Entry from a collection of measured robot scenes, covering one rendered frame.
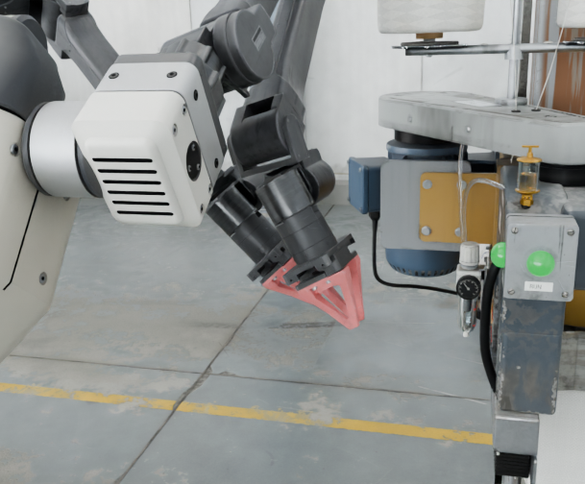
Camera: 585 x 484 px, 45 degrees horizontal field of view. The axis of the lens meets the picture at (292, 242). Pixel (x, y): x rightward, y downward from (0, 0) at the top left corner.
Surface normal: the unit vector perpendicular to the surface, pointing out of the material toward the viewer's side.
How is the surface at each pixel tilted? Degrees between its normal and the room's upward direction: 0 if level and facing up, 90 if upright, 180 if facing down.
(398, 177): 90
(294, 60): 71
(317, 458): 0
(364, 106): 90
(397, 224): 90
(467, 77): 90
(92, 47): 41
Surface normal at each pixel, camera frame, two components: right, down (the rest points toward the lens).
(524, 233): -0.25, 0.29
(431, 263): -0.03, 0.32
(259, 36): 0.86, -0.19
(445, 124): -0.91, 0.15
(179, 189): 0.32, 0.65
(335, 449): -0.04, -0.95
